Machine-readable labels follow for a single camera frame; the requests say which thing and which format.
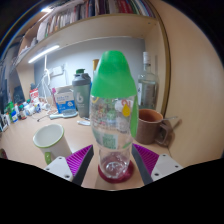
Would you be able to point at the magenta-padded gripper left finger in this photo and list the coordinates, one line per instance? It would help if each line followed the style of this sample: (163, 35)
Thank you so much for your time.
(78, 160)

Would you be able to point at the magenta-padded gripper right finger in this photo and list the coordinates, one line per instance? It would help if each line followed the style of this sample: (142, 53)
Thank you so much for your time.
(148, 158)

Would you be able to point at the clear bottle with green top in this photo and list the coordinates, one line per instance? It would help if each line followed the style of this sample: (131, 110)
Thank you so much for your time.
(113, 76)

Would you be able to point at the flat round red coaster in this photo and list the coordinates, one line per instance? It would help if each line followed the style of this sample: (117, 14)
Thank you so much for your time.
(128, 175)

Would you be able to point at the brown ceramic mug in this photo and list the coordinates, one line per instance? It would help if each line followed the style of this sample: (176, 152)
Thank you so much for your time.
(148, 128)

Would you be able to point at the light blue hair brush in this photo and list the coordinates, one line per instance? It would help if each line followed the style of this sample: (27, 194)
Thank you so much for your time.
(65, 114)

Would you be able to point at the blue and white box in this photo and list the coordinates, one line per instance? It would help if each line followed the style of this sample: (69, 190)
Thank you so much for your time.
(65, 101)

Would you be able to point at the grey shaker bottle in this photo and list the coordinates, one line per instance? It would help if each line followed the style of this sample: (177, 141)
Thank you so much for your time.
(81, 96)

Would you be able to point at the pink package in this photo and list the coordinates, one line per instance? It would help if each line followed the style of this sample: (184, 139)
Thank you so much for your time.
(53, 96)

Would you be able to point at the clear glass bottle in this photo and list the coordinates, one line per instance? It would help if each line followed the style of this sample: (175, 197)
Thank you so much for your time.
(148, 90)

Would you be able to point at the red and white container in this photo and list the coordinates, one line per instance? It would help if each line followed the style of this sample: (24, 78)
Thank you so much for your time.
(34, 96)

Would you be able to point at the white light bar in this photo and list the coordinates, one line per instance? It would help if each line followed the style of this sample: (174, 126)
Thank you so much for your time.
(43, 54)

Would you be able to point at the wooden shelf unit with books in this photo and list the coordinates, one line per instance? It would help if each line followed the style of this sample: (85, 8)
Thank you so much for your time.
(100, 23)

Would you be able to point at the white wall outlet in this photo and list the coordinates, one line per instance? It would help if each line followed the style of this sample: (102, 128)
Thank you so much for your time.
(57, 71)

